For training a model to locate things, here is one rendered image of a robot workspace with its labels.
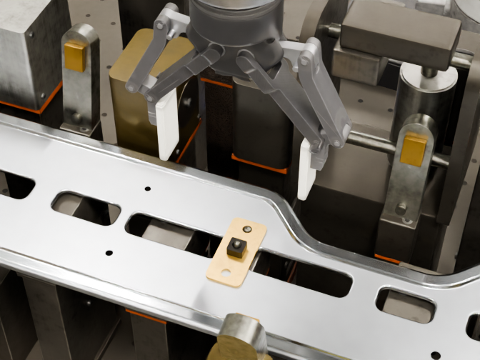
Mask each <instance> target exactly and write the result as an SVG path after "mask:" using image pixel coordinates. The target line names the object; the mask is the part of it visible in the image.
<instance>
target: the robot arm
mask: <svg viewBox="0 0 480 360"><path fill-rule="evenodd" d="M417 1H418V2H417V3H416V6H415V10H419V11H424V12H428V13H431V14H437V15H440V16H445V17H449V18H453V19H458V20H460V21H461V22H462V27H461V30H464V31H470V32H474V33H477V34H480V0H417ZM283 21H284V0H189V16H185V15H183V14H180V13H179V8H178V6H177V5H176V4H173V3H168V4H167V5H166V6H165V7H164V8H163V10H162V11H161V13H160V14H159V16H158V17H157V18H156V20H155V22H154V33H153V39H152V41H151V43H150V44H149V46H148V48H147V49H146V51H145V52H144V55H143V56H142V58H141V59H140V61H139V63H138V64H137V66H136V68H135V69H134V71H133V73H132V74H131V76H130V77H129V80H128V81H127V83H126V85H125V87H126V89H127V90H128V91H129V92H131V93H136V92H139V93H141V94H143V95H144V98H145V99H146V100H147V106H148V114H149V121H150V123H151V124H153V125H156V126H157V129H158V139H159V156H160V159H161V160H164V161H166V160H168V158H169V157H170V155H171V153H172V151H173V150H174V148H175V146H176V145H177V143H178V142H179V128H178V116H177V103H176V87H177V86H179V85H180V84H182V83H183V82H185V81H186V80H187V79H189V78H190V77H191V76H193V75H197V74H198V73H200V72H201V71H203V70H204V69H205V68H206V67H208V66H210V67H211V68H212V69H213V70H215V74H221V75H224V76H234V77H236V78H238V79H241V80H243V81H247V82H250V81H251V79H252V80H253V81H254V83H255V84H256V85H257V86H258V87H259V88H260V89H261V91H262V92H263V93H264V94H270V95H271V97H272V98H273V99H274V101H275V102H276V103H277V104H278V105H279V106H280V107H281V109H282V110H283V111H284V113H285V114H286V115H287V116H288V117H289V118H290V120H291V121H292V122H293V123H294V125H295V126H296V127H297V129H298V130H299V131H300V132H301V133H302V134H303V135H304V137H305V138H304V140H303V142H302V144H301V154H300V165H299V187H298V198H299V199H301V200H306V198H307V196H308V193H309V191H310V189H311V187H312V184H313V182H314V180H315V176H316V170H319V171H321V169H322V168H323V166H324V164H325V162H326V159H327V157H328V151H329V144H331V145H332V146H333V147H335V148H338V149H340V148H342V147H344V144H345V143H346V140H347V138H348V136H349V133H350V131H351V128H352V123H351V121H350V118H349V116H348V114H347V112H346V110H345V108H344V105H343V104H342V102H341V99H340V98H339V95H338V93H337V91H336V89H335V87H334V85H333V83H332V81H331V78H330V76H329V74H328V72H327V70H326V68H325V66H324V63H323V61H322V56H321V42H320V41H319V40H318V39H317V38H314V37H311V38H308V40H307V41H306V43H305V44H303V43H298V42H292V41H287V39H286V37H285V35H284V32H283ZM182 32H184V33H186V35H187V37H188V39H189V41H190V42H191V43H192V44H193V45H194V47H195V48H194V49H192V50H191V51H190V52H189V53H187V54H186V55H184V56H183V57H181V58H180V59H179V60H178V61H177V62H175V63H174V64H172V65H171V66H170V67H169V68H167V69H166V70H165V71H163V72H162V73H161V72H159V73H158V75H157V76H156V78H155V77H153V76H152V75H150V74H149V73H150V71H151V70H152V68H153V67H154V64H155V63H156V61H157V60H158V58H159V57H160V55H161V53H162V52H163V50H164V49H165V47H166V45H167V44H168V42H169V41H171V40H172V39H173V38H174V39H175V38H177V37H179V35H180V33H182ZM284 57H285V58H288V59H289V60H290V61H291V63H292V66H293V68H292V69H293V71H294V72H298V73H299V79H300V82H301V85H302V86H303V88H302V87H301V85H300V84H299V83H298V81H297V80H296V79H295V78H294V77H293V75H292V74H291V72H290V71H289V65H288V63H287V62H286V60H285V59H284ZM269 69H271V71H270V73H269V75H268V74H267V73H266V72H267V71H268V70H269Z"/></svg>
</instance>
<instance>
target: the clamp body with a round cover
mask: <svg viewBox="0 0 480 360"><path fill-rule="evenodd" d="M153 33H154V30H153V29H140V30H138V31H137V32H136V33H135V35H134V37H133V38H132V39H131V41H130V42H129V43H128V45H127V46H126V48H125V49H124V50H123V52H122V53H121V55H120V56H119V58H118V59H117V60H116V62H115V63H114V65H113V66H112V67H111V69H110V70H109V81H110V87H111V98H112V104H113V110H114V121H115V127H116V138H117V144H118V146H121V147H124V148H127V149H131V150H134V151H139V152H141V153H145V154H149V155H152V156H156V157H159V158H160V156H159V139H158V129H157V126H156V125H153V124H151V123H150V121H149V114H148V106H147V100H146V99H145V98H144V95H143V94H141V93H139V92H136V93H131V92H129V91H128V90H127V89H126V87H125V85H126V83H127V81H128V80H129V77H130V76H131V74H132V73H133V71H134V69H135V68H136V66H137V64H138V63H139V61H140V59H141V58H142V56H143V55H144V52H145V51H146V49H147V48H148V46H149V44H150V43H151V41H152V39H153ZM194 48H195V47H194V45H193V44H192V43H191V42H190V41H189V39H188V38H184V37H181V36H179V37H177V38H175V39H174V38H173V39H172V40H171V41H169V42H168V44H167V45H166V47H165V49H164V50H163V52H162V53H161V55H160V57H159V58H158V60H157V61H156V63H155V64H154V67H153V68H152V70H151V71H150V73H149V74H150V75H152V76H153V77H155V78H156V76H157V75H158V73H159V72H161V73H162V72H163V71H165V70H166V69H167V68H169V67H170V66H171V65H172V64H174V63H175V62H177V61H178V60H179V59H180V58H181V57H183V56H184V55H186V54H187V53H189V52H190V51H191V50H192V49H194ZM176 103H177V116H178V128H179V142H178V143H177V145H176V146H175V148H174V150H173V151H172V153H171V155H170V157H169V158H168V160H169V161H174V162H176V163H180V164H184V165H187V166H191V167H194V168H196V142H195V133H196V131H197V130H198V128H199V127H200V125H201V123H202V120H201V114H200V108H199V74H197V75H193V76H191V77H190V78H189V79H187V80H186V81H185V82H183V83H182V84H180V85H179V86H177V87H176ZM152 219H153V218H152V217H150V216H145V215H143V214H137V215H135V216H133V217H132V219H131V221H130V222H129V233H130V234H133V235H135V236H140V237H142V236H143V234H144V232H145V231H146V228H147V227H148V225H149V223H150V222H151V220H152Z"/></svg>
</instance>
